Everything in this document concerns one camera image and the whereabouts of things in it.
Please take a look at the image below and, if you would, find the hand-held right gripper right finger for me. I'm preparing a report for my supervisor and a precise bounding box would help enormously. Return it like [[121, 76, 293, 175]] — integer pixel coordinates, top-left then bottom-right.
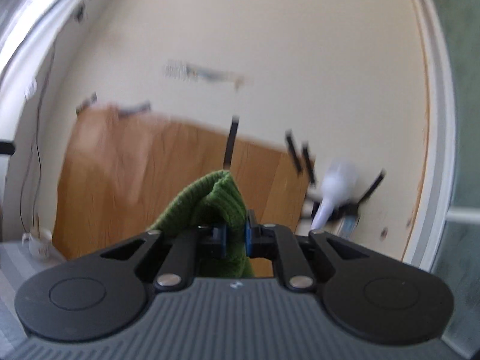
[[244, 210, 370, 292]]

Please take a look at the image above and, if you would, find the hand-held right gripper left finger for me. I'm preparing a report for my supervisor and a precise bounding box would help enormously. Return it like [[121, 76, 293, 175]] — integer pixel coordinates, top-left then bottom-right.
[[100, 224, 228, 292]]

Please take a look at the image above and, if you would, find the green black white knit sweater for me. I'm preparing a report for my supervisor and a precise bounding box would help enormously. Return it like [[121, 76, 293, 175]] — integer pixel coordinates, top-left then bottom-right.
[[150, 170, 256, 279]]

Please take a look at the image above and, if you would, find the black tape strip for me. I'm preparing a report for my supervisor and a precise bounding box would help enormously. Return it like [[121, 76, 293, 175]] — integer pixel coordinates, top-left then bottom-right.
[[285, 130, 302, 173], [119, 101, 152, 117], [352, 169, 387, 208], [224, 114, 241, 169], [302, 142, 316, 185]]

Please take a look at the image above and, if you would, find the white power strip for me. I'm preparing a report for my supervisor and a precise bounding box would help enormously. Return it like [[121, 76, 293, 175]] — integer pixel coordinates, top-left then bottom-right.
[[337, 214, 362, 239]]

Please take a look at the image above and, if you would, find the white gooseneck lamp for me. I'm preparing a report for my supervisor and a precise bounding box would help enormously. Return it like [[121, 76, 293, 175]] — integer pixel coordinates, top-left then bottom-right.
[[309, 159, 359, 231]]

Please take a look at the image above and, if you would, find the white enamel mug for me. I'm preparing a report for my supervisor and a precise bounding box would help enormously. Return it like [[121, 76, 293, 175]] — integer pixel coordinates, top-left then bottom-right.
[[22, 227, 53, 259]]

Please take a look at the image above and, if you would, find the grey white striped bed sheet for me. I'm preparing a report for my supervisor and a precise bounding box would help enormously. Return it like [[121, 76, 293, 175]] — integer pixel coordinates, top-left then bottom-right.
[[0, 240, 68, 360]]

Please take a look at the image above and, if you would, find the frosted glass door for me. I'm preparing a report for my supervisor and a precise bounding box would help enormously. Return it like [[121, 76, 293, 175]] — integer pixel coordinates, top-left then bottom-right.
[[427, 0, 480, 360]]

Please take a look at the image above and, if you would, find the wood-pattern wall sheet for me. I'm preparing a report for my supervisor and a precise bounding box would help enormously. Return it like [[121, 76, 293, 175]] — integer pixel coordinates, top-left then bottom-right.
[[52, 105, 319, 261]]

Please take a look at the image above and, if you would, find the paper strip on wall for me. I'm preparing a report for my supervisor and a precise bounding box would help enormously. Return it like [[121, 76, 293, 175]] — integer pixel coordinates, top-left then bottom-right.
[[163, 60, 246, 91]]

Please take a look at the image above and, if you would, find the thin black cable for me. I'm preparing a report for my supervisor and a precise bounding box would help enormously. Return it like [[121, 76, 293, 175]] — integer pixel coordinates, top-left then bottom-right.
[[20, 45, 51, 233]]

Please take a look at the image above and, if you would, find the white door frame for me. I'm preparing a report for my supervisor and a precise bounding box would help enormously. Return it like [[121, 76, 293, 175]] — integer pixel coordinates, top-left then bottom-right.
[[407, 0, 456, 271]]

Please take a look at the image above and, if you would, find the white window frame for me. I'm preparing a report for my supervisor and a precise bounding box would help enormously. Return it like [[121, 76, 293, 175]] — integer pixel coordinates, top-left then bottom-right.
[[0, 0, 98, 94]]

